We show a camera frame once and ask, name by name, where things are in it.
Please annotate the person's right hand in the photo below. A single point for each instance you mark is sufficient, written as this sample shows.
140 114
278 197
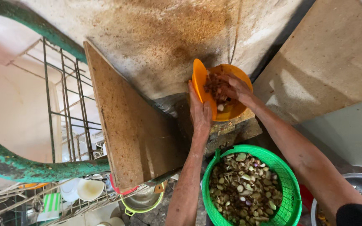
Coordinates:
239 89

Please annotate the person's left hand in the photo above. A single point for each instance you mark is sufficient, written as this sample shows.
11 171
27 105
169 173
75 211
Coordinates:
200 117

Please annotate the person's right fingers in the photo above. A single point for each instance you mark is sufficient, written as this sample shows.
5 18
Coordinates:
229 82

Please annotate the orange plastic scoop plate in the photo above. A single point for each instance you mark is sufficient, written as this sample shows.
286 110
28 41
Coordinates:
200 78

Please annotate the reddish chopped shallot mix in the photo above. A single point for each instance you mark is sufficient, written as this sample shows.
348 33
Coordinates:
214 86

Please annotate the orange plastic bowl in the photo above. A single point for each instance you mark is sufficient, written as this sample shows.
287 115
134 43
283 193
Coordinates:
236 111

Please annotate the pale wooden board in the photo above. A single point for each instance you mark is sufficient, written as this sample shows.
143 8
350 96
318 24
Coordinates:
328 56

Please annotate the brown wooden board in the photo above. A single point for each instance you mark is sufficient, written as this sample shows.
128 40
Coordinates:
130 125

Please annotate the heap of peeled garlic pieces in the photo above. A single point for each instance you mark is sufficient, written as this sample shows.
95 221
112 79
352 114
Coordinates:
243 191

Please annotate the green plastic basket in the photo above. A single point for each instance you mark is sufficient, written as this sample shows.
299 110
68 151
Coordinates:
289 201

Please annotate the red plastic container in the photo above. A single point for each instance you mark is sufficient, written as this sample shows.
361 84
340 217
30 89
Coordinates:
306 197

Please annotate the steel pot with yellow-green rim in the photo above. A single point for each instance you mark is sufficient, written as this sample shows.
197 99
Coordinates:
143 201

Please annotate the red plastic rim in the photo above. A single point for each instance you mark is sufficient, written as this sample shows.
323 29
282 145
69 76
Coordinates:
118 189

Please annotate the white ceramic bowl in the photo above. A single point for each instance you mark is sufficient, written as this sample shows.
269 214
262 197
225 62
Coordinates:
90 189
69 190

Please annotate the white plate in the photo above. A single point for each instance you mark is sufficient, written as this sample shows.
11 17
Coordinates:
113 222

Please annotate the black sleeve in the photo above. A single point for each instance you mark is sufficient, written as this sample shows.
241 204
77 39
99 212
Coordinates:
358 216

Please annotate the green striped white cloth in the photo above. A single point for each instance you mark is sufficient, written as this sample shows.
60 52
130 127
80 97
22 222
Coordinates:
50 205

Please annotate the large green metal wheel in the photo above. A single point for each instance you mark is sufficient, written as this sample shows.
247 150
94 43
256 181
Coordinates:
27 171

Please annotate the orange plastic dish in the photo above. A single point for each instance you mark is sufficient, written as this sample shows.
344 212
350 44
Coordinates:
33 185

